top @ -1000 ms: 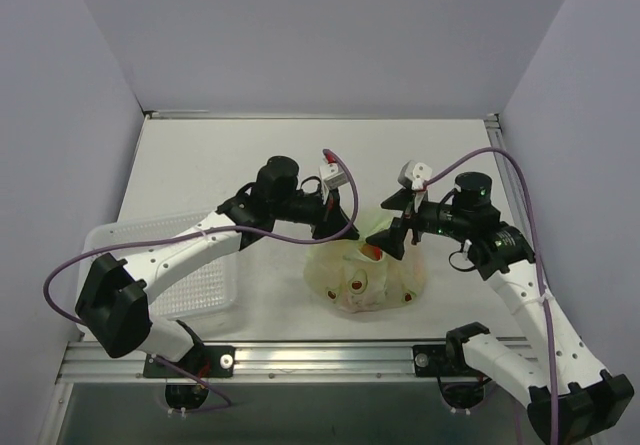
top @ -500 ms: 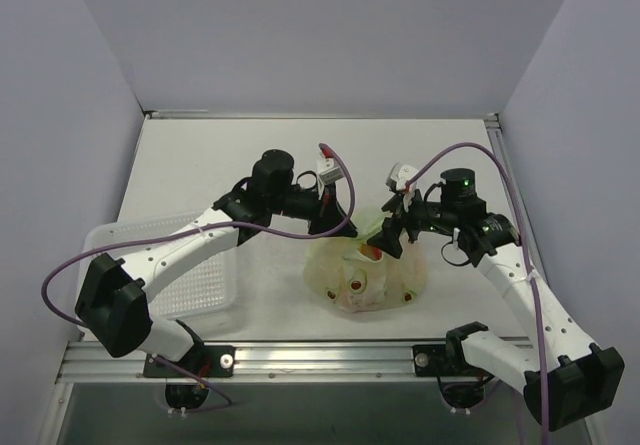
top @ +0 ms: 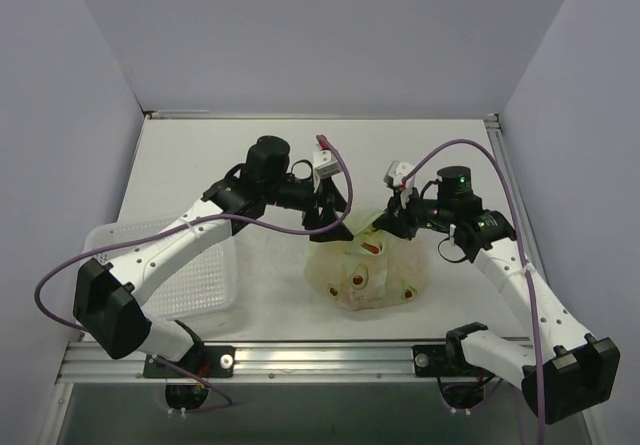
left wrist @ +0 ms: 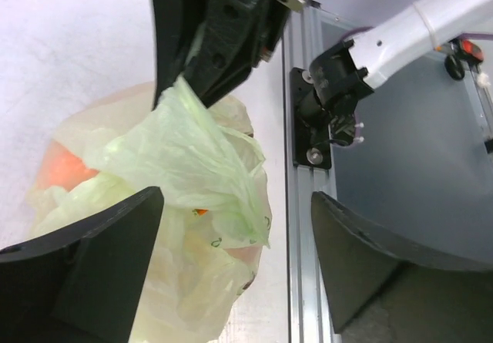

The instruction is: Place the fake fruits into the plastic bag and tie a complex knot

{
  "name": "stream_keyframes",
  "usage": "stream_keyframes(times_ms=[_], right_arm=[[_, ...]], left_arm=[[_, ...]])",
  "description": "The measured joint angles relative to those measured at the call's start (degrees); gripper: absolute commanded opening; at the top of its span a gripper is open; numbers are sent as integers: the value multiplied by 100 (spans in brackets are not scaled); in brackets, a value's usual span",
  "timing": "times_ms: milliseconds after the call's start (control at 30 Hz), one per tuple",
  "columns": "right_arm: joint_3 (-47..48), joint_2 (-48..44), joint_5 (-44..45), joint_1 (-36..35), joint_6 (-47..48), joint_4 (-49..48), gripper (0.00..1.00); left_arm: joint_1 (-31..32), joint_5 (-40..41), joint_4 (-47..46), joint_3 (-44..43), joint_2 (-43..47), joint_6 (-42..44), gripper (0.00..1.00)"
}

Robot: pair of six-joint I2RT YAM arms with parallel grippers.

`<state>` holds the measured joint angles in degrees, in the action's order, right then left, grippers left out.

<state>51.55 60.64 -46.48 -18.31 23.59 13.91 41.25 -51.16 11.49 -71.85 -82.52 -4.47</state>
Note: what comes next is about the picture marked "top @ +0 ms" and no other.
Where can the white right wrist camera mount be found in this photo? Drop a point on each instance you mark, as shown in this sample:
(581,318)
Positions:
(398,179)

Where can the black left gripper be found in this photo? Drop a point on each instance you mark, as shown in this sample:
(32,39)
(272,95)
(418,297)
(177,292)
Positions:
(324,205)

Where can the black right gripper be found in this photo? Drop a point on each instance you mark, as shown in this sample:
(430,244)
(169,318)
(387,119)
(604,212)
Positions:
(400,215)

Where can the white plastic basket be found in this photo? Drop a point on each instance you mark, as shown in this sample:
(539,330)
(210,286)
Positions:
(205,285)

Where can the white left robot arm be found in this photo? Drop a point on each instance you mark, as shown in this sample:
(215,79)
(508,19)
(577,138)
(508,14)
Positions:
(110,298)

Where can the light green plastic bag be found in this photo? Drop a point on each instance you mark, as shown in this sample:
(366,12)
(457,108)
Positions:
(354,280)

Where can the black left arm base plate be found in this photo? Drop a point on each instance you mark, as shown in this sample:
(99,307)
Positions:
(210,361)

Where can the aluminium front rail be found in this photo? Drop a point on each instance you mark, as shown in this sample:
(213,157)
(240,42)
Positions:
(263,362)

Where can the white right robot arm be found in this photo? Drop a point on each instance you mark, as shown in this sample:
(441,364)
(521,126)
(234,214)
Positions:
(572,370)

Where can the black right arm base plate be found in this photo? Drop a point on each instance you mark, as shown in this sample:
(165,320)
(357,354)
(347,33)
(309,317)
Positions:
(432,361)

